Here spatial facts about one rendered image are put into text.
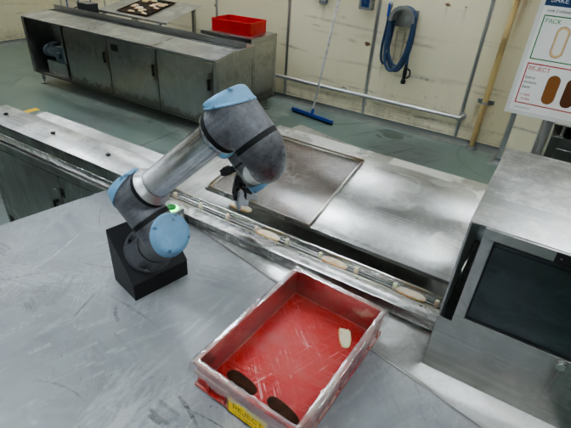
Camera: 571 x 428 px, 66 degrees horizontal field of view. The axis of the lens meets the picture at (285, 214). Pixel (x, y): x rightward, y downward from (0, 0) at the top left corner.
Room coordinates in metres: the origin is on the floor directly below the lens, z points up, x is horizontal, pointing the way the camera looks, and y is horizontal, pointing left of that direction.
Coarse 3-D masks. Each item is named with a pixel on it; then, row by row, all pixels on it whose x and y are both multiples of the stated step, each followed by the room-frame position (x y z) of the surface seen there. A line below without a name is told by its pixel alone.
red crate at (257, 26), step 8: (216, 16) 5.25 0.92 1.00; (224, 16) 5.39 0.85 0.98; (232, 16) 5.45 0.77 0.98; (240, 16) 5.40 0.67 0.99; (216, 24) 5.13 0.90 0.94; (224, 24) 5.09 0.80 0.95; (232, 24) 5.04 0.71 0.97; (240, 24) 5.00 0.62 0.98; (248, 24) 4.95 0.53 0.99; (256, 24) 5.06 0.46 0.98; (264, 24) 5.22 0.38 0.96; (232, 32) 5.04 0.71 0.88; (240, 32) 5.00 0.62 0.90; (248, 32) 4.95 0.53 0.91; (256, 32) 5.06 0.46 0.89
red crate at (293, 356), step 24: (288, 312) 0.99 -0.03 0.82; (312, 312) 1.00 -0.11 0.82; (264, 336) 0.89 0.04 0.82; (288, 336) 0.89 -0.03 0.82; (312, 336) 0.90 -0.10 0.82; (336, 336) 0.91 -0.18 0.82; (360, 336) 0.91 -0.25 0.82; (240, 360) 0.80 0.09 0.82; (264, 360) 0.80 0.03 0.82; (288, 360) 0.81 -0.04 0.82; (312, 360) 0.81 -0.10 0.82; (336, 360) 0.82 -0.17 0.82; (264, 384) 0.73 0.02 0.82; (288, 384) 0.73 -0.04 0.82; (312, 384) 0.74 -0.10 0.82
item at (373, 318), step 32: (288, 288) 1.03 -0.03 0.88; (320, 288) 1.03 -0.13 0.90; (256, 320) 0.90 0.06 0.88; (352, 320) 0.97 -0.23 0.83; (384, 320) 0.90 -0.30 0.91; (224, 352) 0.78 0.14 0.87; (352, 352) 0.77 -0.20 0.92; (224, 384) 0.65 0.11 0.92; (256, 416) 0.59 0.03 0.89; (320, 416) 0.61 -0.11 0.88
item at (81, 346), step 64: (0, 256) 1.16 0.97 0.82; (64, 256) 1.19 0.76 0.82; (192, 256) 1.24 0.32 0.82; (0, 320) 0.88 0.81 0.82; (64, 320) 0.90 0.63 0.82; (128, 320) 0.91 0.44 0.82; (192, 320) 0.93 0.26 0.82; (0, 384) 0.67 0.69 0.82; (64, 384) 0.69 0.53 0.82; (128, 384) 0.70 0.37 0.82; (192, 384) 0.71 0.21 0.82; (384, 384) 0.75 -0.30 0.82
